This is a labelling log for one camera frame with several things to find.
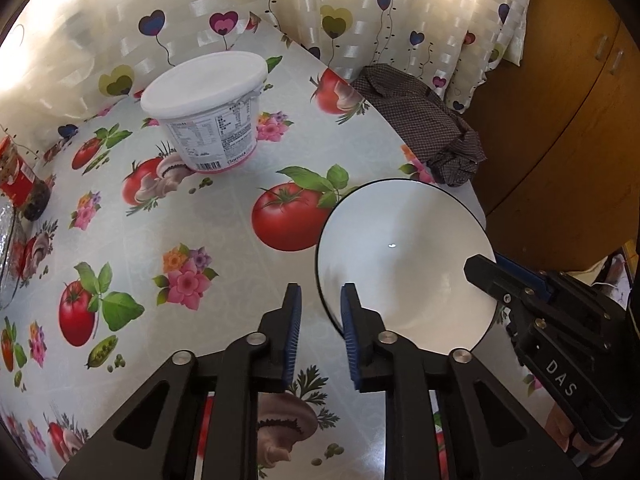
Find dark dotted cloth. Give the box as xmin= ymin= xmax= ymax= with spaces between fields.
xmin=352 ymin=64 xmax=486 ymax=188

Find wooden cabinet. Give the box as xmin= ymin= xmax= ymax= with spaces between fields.
xmin=465 ymin=0 xmax=639 ymax=271

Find person right hand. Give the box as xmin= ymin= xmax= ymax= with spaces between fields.
xmin=544 ymin=403 xmax=624 ymax=467

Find red label sauce jar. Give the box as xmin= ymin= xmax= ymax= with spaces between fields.
xmin=1 ymin=136 xmax=51 ymax=222

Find stacked foil trays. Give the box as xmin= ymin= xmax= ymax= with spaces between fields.
xmin=0 ymin=196 xmax=26 ymax=310

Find vegetable print tablecloth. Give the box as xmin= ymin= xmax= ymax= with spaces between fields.
xmin=1 ymin=25 xmax=432 ymax=479

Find white plastic tub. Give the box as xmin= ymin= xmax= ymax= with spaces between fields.
xmin=140 ymin=51 xmax=268 ymax=174

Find heart pattern curtain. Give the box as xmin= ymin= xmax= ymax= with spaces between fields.
xmin=1 ymin=0 xmax=530 ymax=153

